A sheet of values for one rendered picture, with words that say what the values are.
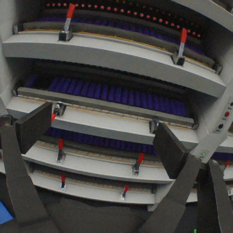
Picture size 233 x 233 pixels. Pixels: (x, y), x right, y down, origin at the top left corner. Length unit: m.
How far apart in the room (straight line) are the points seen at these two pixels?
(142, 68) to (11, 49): 0.33
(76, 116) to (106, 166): 0.22
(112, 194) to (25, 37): 0.67
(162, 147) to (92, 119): 0.27
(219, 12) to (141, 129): 0.38
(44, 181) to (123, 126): 0.47
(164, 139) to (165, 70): 0.22
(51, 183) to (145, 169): 0.42
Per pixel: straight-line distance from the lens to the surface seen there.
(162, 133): 0.17
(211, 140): 0.52
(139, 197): 0.73
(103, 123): 0.40
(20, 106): 0.47
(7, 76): 0.48
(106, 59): 0.33
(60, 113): 0.40
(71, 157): 0.55
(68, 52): 0.35
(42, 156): 0.56
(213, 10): 0.41
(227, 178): 0.83
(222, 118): 0.48
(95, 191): 0.69
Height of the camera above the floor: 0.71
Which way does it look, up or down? 29 degrees down
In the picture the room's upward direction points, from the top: 13 degrees clockwise
